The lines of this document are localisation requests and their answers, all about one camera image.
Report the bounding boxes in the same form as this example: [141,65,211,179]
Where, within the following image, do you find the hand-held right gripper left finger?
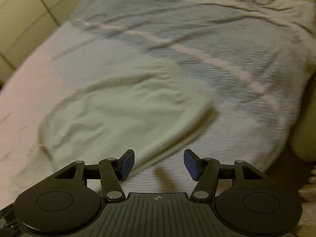
[53,149,135,201]

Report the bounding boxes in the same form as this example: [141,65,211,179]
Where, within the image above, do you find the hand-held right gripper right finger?
[183,149,264,201]

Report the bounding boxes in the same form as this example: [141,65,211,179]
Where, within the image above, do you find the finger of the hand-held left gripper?
[0,202,19,237]

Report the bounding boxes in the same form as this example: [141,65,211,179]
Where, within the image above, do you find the white garment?
[37,59,220,176]

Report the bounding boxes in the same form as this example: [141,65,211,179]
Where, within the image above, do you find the pink and grey striped blanket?
[0,0,316,205]

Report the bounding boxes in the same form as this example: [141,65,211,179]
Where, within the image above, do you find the cream panelled wardrobe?
[0,0,90,84]

